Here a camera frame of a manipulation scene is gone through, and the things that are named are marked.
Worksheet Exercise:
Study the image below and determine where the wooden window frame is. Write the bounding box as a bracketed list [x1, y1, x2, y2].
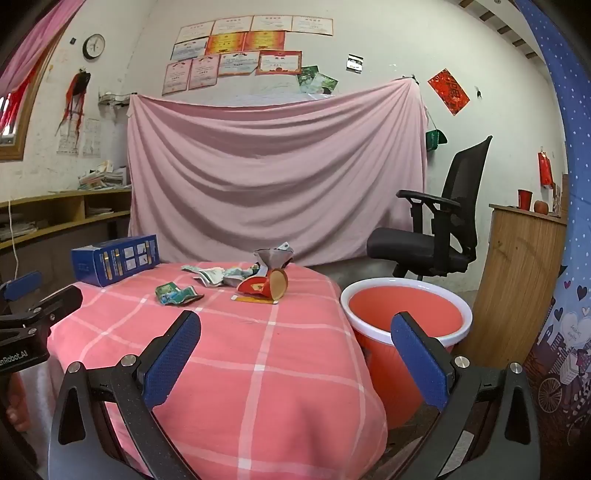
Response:
[0, 28, 65, 162]

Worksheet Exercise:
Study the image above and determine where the stack of books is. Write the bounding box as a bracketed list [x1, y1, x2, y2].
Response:
[78, 160, 132, 191]

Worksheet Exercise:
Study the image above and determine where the blue cardboard box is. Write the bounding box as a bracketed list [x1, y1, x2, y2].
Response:
[71, 234, 161, 288]

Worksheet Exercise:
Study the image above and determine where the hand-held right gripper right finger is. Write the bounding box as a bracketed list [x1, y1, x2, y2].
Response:
[390, 312, 542, 480]

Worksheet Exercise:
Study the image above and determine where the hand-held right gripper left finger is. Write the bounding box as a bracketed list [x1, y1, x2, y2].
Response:
[47, 310, 204, 480]

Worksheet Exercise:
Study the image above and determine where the pink hanging sheet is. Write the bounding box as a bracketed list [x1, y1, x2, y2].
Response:
[126, 77, 429, 267]

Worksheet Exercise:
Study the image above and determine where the black office chair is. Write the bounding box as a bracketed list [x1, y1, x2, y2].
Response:
[367, 135, 493, 281]

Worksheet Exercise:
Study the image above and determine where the person's left hand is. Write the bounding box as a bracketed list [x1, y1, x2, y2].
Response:
[6, 373, 34, 432]

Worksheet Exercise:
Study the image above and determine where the red paper wall decoration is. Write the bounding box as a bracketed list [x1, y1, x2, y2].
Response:
[427, 68, 471, 116]

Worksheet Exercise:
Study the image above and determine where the red plastic bucket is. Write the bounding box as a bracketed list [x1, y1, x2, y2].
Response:
[340, 277, 474, 430]

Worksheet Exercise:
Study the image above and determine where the pink window curtain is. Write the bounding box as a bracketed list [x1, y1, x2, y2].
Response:
[0, 0, 86, 95]

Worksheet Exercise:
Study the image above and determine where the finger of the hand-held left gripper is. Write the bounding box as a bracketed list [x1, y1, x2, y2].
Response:
[0, 285, 84, 330]
[0, 271, 43, 306]

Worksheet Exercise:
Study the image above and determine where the small wall shelf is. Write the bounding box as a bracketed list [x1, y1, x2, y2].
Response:
[98, 91, 132, 110]

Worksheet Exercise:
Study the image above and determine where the white wrapper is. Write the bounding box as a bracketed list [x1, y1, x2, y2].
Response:
[181, 264, 223, 289]

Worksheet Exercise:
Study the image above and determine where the grey sock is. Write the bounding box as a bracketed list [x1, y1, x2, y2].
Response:
[254, 242, 296, 273]

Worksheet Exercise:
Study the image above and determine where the white cable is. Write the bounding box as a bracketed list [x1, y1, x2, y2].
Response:
[8, 199, 22, 278]

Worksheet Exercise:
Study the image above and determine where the group of wall certificates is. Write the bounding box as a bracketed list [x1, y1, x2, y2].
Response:
[161, 15, 334, 95]

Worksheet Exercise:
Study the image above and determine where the red hanging ornament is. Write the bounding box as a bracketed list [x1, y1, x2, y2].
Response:
[537, 147, 555, 190]

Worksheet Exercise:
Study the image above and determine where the paper wall calendar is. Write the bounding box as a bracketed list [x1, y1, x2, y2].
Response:
[83, 119, 101, 158]
[56, 122, 79, 155]

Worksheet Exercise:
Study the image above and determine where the red paper cup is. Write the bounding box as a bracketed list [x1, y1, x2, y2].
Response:
[236, 269, 289, 301]

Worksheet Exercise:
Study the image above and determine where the grey green wrapper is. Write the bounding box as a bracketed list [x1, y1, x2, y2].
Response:
[222, 263, 260, 285]

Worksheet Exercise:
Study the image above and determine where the round wall clock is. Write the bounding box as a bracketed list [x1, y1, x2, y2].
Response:
[82, 34, 106, 61]

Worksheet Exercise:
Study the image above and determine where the wooden shelf unit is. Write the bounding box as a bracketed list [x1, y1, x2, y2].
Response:
[0, 187, 133, 252]

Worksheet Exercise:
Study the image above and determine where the wooden cabinet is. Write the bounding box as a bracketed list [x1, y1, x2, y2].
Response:
[455, 203, 568, 367]

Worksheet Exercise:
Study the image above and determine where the blue printed curtain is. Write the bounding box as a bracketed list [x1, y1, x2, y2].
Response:
[515, 0, 591, 480]

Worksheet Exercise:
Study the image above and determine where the red tassel wall decoration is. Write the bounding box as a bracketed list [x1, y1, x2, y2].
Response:
[58, 68, 92, 134]

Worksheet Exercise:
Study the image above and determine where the pink checked blanket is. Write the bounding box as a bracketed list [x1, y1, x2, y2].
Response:
[28, 262, 389, 480]

